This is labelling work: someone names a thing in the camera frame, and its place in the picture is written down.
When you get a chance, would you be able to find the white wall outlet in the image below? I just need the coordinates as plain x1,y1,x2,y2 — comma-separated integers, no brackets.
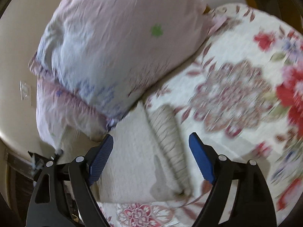
20,81,32,106

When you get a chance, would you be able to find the white floral quilt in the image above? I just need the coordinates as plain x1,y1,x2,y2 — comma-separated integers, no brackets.
99,4,302,226

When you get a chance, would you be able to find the pink floral pillow left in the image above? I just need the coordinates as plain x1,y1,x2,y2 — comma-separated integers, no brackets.
36,78,111,149

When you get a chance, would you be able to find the pink lavender pillow right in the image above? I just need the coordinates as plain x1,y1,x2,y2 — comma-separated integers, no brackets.
29,0,226,119

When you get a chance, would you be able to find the beige cable knit sweater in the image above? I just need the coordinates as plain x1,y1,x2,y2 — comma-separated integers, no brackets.
90,101,192,203

